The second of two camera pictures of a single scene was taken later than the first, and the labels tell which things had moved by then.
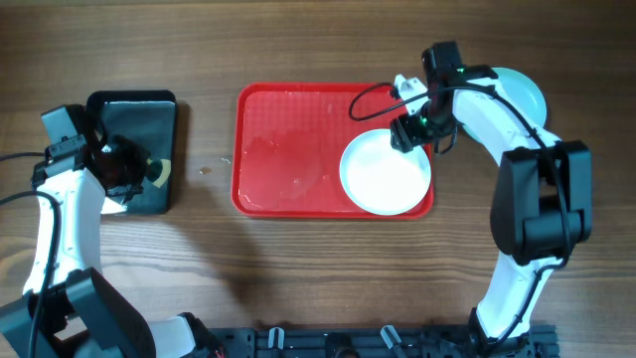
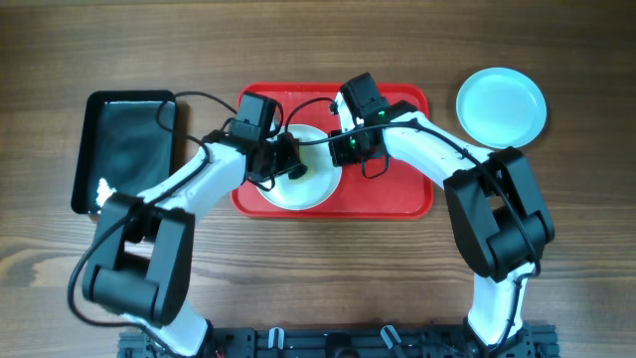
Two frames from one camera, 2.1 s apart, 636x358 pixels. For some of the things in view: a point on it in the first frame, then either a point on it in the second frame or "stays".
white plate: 381,179 -> 321,179
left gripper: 138,163 -> 287,160
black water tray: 151,115 stays
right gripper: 402,129 -> 341,158
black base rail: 540,341 stays
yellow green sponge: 166,169 -> 297,172
